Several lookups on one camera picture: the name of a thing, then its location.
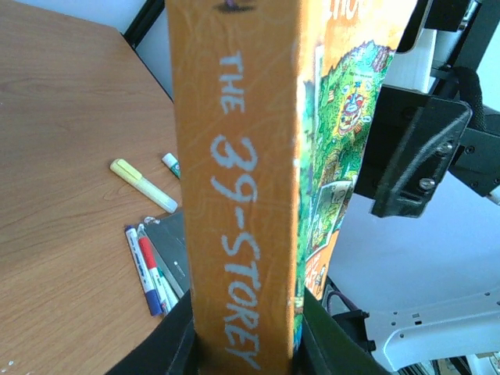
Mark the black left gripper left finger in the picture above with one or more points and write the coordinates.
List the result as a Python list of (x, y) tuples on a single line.
[(169, 349)]

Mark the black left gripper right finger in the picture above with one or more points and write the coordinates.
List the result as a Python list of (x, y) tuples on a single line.
[(326, 349)]

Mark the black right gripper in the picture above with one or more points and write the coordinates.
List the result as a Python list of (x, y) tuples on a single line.
[(414, 140)]

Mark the green cap whiteboard marker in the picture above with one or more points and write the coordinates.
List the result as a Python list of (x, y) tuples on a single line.
[(171, 297)]

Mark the purple cap whiteboard marker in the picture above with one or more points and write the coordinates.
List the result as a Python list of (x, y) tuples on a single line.
[(148, 287)]

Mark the red cap whiteboard marker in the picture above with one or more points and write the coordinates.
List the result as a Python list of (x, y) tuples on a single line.
[(146, 249)]

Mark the dark blue Wuthering Heights book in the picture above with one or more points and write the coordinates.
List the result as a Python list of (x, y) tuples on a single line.
[(168, 240)]

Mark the orange Treehouse book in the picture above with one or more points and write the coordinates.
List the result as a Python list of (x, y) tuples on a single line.
[(274, 101)]

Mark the yellow highlighter pen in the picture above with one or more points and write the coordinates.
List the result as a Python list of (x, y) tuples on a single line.
[(133, 177)]

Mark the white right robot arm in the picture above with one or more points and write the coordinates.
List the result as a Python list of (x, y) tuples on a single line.
[(419, 246)]

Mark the white glue stick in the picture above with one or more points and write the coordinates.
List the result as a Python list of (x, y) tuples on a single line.
[(172, 164)]

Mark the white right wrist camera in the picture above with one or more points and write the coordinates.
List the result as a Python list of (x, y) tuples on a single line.
[(411, 70)]

